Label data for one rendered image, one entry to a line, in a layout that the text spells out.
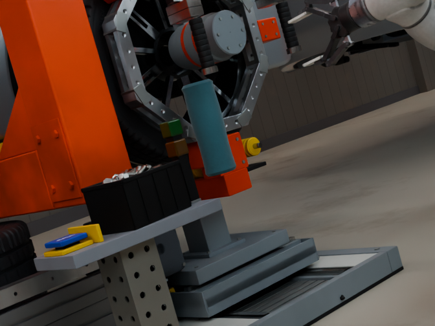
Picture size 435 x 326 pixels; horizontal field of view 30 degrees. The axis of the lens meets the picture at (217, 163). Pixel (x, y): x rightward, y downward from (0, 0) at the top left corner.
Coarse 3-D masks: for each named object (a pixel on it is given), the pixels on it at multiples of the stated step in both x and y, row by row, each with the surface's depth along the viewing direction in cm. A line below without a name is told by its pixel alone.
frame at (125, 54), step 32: (128, 0) 223; (224, 0) 254; (128, 32) 222; (256, 32) 254; (128, 64) 220; (256, 64) 254; (128, 96) 223; (256, 96) 251; (160, 128) 232; (192, 128) 232
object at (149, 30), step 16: (144, 0) 267; (160, 0) 265; (160, 16) 243; (144, 32) 239; (160, 32) 243; (144, 48) 238; (160, 48) 247; (112, 64) 228; (160, 64) 241; (224, 64) 264; (240, 64) 260; (224, 80) 263; (240, 80) 259; (224, 96) 256; (224, 112) 253
